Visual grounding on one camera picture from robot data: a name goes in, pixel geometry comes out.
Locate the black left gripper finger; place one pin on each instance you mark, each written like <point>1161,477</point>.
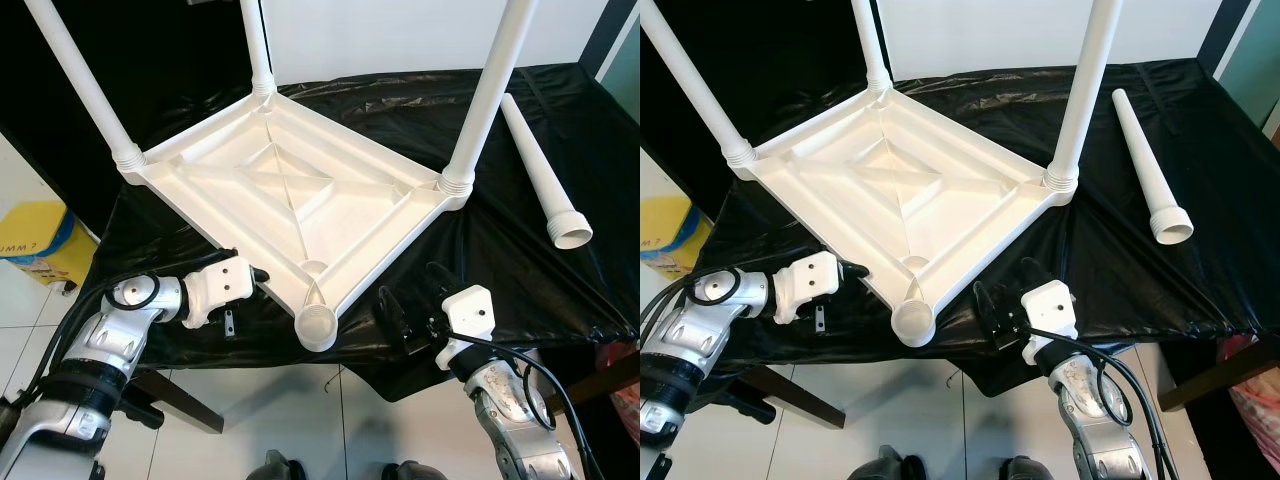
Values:
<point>854,271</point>
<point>259,274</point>

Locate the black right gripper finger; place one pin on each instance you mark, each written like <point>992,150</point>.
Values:
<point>438,282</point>
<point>988,313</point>
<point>394,318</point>
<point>1032,277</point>

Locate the white plastic table top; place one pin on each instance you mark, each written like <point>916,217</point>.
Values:
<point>900,190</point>
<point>300,200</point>

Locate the white plastic table leg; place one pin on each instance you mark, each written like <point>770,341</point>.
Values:
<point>1085,90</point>
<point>257,45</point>
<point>1150,170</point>
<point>545,170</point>
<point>870,45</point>
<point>85,85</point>
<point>490,90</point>
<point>700,95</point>

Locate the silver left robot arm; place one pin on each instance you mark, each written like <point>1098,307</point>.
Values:
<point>110,345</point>
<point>700,330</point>

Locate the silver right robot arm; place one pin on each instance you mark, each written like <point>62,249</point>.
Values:
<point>1085,410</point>
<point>505,410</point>

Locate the black plastic table cover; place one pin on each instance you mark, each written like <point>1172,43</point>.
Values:
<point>560,295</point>
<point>1190,295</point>

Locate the dark grey robot right foot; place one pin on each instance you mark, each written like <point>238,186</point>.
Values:
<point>412,471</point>
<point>1018,470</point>

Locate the dark grey robot foot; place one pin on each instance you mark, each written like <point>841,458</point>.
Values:
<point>1018,470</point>
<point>888,465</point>
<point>283,467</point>
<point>412,471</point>

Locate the dark grey robot left foot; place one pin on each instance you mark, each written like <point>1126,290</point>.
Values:
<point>283,467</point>
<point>888,465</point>

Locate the yellow storage box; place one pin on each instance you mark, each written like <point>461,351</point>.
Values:
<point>675,238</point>
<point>40,250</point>

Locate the pink patterned bag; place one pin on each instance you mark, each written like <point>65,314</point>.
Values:
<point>622,405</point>
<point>1255,400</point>

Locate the black door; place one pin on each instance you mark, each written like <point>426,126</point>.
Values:
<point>780,50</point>
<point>170,50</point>

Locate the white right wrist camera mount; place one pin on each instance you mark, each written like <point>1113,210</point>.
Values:
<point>472,308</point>
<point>1050,305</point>

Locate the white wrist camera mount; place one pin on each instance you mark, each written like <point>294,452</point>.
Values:
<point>810,280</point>
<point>225,285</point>
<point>1050,305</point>
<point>472,308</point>

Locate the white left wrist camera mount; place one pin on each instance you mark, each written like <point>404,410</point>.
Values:
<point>810,280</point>
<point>225,285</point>

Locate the dark door frame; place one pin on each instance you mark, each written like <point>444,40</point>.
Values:
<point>605,35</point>
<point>1222,30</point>

